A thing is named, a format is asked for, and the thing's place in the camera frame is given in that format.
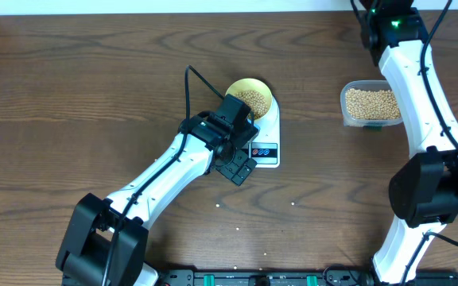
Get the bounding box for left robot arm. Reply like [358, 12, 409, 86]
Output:
[56, 95, 259, 285]

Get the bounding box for yellow bowl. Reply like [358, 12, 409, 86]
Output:
[226, 78, 273, 119]

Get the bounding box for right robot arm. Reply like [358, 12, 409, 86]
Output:
[355, 0, 458, 285]

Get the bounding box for white digital kitchen scale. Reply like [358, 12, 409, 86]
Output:
[243, 96, 281, 168]

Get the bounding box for black mounting rail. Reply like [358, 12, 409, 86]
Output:
[149, 269, 458, 286]

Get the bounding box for clear plastic container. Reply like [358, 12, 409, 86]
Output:
[340, 80, 402, 128]

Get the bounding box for soybeans pile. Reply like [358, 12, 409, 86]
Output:
[345, 88, 401, 120]

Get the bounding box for soybeans in yellow bowl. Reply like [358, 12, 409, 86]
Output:
[234, 90, 269, 119]

